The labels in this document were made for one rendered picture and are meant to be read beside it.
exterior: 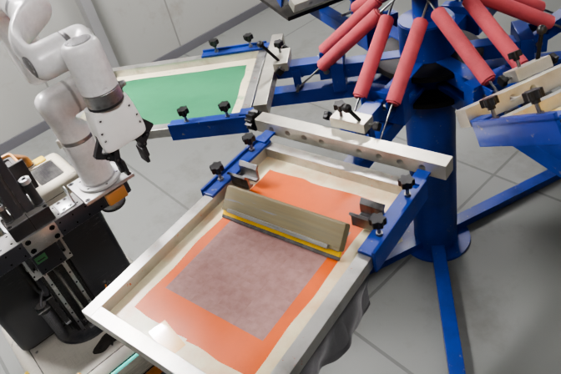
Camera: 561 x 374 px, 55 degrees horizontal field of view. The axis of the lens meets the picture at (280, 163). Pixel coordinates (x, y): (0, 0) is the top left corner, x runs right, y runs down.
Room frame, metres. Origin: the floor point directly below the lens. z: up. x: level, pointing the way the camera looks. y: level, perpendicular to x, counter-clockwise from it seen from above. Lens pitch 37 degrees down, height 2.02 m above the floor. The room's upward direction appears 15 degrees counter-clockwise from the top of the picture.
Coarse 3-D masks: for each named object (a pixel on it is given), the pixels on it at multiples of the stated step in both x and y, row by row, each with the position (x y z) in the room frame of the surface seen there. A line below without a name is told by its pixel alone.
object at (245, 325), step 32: (320, 192) 1.23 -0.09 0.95; (288, 256) 1.01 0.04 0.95; (320, 256) 0.98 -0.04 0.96; (256, 288) 0.93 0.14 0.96; (288, 288) 0.91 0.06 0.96; (224, 320) 0.86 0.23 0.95; (256, 320) 0.84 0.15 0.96; (288, 320) 0.81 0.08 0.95; (224, 352) 0.77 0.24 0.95; (256, 352) 0.75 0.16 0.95
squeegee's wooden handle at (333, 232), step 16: (240, 192) 1.23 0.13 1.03; (224, 208) 1.23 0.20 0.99; (240, 208) 1.20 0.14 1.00; (256, 208) 1.17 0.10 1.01; (272, 208) 1.14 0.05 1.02; (288, 208) 1.11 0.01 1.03; (288, 224) 1.08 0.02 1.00; (304, 224) 1.06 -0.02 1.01; (320, 224) 1.03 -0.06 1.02; (336, 224) 1.00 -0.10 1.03; (320, 240) 1.00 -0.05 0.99; (336, 240) 0.98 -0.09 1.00
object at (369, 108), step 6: (366, 102) 1.51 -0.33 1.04; (372, 102) 1.50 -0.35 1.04; (360, 108) 1.49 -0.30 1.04; (366, 108) 1.48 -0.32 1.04; (372, 108) 1.47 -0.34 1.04; (378, 108) 1.46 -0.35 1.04; (372, 114) 1.44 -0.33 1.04; (378, 114) 1.46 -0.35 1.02; (378, 120) 1.46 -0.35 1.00; (354, 132) 1.37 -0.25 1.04; (366, 132) 1.40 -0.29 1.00
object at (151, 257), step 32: (256, 160) 1.44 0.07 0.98; (288, 160) 1.41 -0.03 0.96; (320, 160) 1.34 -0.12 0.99; (224, 192) 1.32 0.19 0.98; (192, 224) 1.22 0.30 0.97; (160, 256) 1.12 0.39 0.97; (128, 288) 1.04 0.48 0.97; (352, 288) 0.84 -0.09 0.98; (96, 320) 0.94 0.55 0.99; (320, 320) 0.76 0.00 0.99; (160, 352) 0.79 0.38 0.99; (288, 352) 0.70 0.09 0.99
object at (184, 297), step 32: (256, 192) 1.31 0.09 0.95; (288, 192) 1.27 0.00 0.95; (224, 224) 1.20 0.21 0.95; (192, 256) 1.11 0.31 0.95; (224, 256) 1.07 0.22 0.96; (256, 256) 1.04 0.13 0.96; (160, 288) 1.02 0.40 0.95; (192, 288) 0.99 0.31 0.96; (224, 288) 0.96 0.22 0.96; (160, 320) 0.91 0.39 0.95; (192, 320) 0.89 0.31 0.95
